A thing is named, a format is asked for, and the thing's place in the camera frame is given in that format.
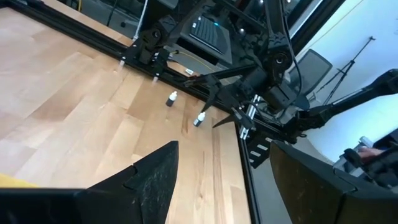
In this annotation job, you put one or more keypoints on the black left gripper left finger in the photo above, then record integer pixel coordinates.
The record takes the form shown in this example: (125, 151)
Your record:
(149, 193)

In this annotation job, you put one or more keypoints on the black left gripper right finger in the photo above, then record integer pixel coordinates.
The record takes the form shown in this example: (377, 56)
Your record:
(311, 199)

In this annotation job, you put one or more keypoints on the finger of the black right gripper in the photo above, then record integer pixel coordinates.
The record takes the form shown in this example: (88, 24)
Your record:
(217, 82)
(239, 118)

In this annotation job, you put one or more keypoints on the small black dropper bottle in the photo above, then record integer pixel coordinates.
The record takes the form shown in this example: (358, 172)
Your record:
(170, 101)
(197, 122)

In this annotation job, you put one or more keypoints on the yellow translucent plastic bin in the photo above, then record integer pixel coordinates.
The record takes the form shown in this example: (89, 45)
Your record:
(12, 183)

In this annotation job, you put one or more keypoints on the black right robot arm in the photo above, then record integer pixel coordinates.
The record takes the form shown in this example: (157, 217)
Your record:
(280, 31)

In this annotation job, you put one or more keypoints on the small white tag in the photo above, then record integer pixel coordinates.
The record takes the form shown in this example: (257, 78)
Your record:
(189, 71)

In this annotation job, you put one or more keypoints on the black laptop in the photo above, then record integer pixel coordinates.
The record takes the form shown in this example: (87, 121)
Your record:
(206, 34)

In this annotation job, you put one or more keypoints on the grey mesh office chair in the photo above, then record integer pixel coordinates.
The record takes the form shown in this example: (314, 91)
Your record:
(314, 68)

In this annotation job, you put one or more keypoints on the person's hand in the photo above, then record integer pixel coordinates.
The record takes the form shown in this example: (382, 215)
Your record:
(371, 153)

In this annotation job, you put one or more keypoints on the black tripod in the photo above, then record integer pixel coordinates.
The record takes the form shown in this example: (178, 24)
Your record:
(350, 63)

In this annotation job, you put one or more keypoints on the white pole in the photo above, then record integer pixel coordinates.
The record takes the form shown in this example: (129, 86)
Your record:
(140, 21)

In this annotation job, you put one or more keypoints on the silver aluminium bracket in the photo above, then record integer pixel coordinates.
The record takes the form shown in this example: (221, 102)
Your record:
(253, 104)

